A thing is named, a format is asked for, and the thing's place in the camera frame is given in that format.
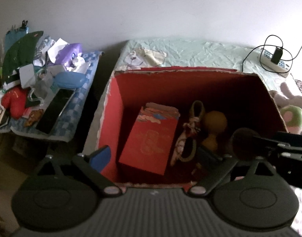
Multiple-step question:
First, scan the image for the black charger plug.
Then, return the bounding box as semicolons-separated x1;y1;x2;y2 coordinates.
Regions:
271;47;283;65

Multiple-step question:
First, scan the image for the red strawberry plush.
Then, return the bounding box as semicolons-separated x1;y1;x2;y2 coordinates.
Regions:
1;86;28;120

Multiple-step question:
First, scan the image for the small red patterned gift box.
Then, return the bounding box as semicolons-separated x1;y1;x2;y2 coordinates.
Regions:
119;103;180;176

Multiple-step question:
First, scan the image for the white power strip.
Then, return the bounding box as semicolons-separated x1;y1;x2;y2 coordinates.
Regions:
258;49;292;78

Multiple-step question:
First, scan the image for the white bunny plush toy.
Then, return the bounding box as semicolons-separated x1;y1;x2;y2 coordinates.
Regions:
269;82;302;109

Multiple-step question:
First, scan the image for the blue glasses case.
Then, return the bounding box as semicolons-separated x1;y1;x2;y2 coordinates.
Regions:
54;71;86;89

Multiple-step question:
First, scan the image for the dark green paper fan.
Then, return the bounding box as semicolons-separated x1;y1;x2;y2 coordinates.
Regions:
1;31;44;82

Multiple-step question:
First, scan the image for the green mushroom plush toy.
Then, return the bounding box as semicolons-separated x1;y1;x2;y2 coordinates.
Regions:
280;105;302;134

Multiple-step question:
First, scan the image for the blue checkered cloth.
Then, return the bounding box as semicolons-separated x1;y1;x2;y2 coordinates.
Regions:
8;51;103;142

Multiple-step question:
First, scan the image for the black charging cable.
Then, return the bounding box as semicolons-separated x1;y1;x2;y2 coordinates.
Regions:
242;23;302;74

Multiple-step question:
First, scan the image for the black smartphone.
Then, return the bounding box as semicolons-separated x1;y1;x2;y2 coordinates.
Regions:
36;89;75;134

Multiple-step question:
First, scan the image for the brown wooden ball massager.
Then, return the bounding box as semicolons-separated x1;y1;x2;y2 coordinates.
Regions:
201;111;227;151

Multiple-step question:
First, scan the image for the large red cardboard box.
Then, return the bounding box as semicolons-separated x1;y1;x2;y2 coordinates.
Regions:
97;67;287;184

